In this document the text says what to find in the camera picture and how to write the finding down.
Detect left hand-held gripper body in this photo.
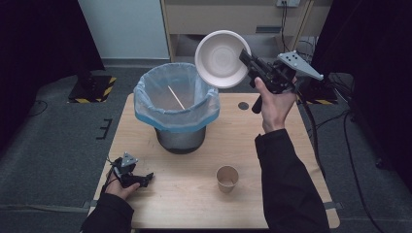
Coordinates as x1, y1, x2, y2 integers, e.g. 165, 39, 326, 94
111, 151, 144, 189

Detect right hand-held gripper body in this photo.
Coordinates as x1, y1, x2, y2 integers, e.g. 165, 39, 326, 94
249, 50, 325, 115

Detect white disposable bowl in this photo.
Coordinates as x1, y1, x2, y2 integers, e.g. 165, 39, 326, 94
193, 29, 253, 90

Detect grey metal trash can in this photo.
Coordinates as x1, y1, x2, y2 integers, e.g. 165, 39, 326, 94
154, 125, 207, 155

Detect translucent blue bin liner bag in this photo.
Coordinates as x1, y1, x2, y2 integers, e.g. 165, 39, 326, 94
133, 61, 222, 133

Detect wooden chopstick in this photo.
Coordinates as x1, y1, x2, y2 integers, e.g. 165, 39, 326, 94
167, 84, 187, 112

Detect person's left hand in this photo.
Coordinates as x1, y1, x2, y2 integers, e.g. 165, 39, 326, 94
103, 172, 141, 201

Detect person's right hand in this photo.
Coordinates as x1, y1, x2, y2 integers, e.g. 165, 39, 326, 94
254, 76, 298, 134

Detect black stand base hazard stripes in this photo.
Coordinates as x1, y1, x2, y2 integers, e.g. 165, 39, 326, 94
67, 75, 118, 104
294, 75, 340, 106

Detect grey power outlet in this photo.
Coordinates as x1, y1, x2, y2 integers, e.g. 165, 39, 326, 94
275, 0, 301, 9

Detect brown paper cup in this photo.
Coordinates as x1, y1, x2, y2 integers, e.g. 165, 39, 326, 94
216, 165, 240, 194

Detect black curtain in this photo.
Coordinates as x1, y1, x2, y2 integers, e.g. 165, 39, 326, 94
0, 0, 106, 153
308, 0, 412, 192

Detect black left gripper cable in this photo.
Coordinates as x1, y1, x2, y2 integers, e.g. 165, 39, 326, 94
100, 156, 117, 196

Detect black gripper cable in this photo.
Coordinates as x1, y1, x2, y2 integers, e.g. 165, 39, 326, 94
295, 90, 326, 178
100, 156, 117, 196

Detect tangle of floor cables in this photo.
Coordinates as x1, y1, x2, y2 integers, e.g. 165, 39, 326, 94
292, 38, 316, 73

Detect black hanging power cable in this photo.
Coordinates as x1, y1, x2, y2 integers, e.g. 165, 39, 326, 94
280, 2, 294, 62

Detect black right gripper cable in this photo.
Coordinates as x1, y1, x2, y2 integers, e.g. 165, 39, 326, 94
295, 90, 326, 178

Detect thin black floor cable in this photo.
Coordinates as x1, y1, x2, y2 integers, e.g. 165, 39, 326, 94
26, 99, 50, 118

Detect long black floor cable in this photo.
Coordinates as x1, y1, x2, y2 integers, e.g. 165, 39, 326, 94
306, 109, 387, 233

